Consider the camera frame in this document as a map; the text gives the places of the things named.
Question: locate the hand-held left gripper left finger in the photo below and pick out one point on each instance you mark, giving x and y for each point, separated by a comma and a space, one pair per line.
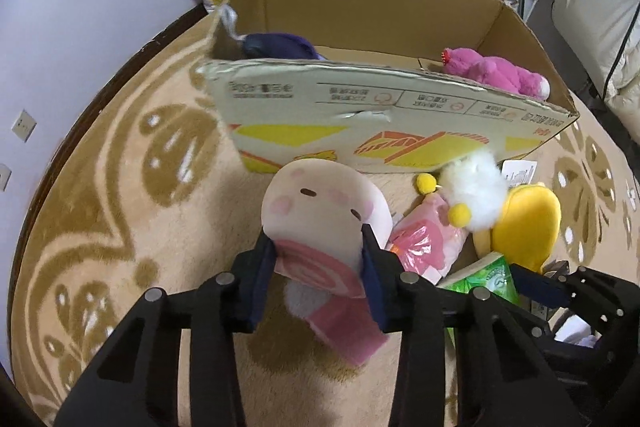
260, 279

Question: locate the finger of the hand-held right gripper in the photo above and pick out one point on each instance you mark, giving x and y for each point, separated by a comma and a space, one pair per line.
597, 289
537, 289

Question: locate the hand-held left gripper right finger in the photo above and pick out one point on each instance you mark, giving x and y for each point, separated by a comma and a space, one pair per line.
372, 289

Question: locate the green tissue packet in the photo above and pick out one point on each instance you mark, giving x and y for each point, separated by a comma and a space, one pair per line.
485, 277

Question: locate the yellow dog plush toy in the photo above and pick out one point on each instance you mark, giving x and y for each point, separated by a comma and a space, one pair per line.
525, 222

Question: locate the pink plastic-wrapped plush toy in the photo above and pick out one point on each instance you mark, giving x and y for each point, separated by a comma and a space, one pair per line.
430, 237

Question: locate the pale pink plush toy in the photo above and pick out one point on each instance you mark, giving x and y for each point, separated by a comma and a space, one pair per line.
320, 202

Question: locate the white fluffy plush toy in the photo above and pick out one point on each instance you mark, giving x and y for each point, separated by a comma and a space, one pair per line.
475, 187

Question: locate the cardboard box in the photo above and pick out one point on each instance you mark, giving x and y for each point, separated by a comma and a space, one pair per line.
350, 107

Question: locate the magenta bear plush toy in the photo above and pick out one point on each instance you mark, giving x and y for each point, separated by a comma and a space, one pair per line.
490, 72

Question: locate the dark purple plush toy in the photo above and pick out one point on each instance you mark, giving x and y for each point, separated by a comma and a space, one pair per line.
280, 44

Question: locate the white wall socket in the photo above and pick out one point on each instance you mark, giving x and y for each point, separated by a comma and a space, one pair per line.
25, 125
4, 178

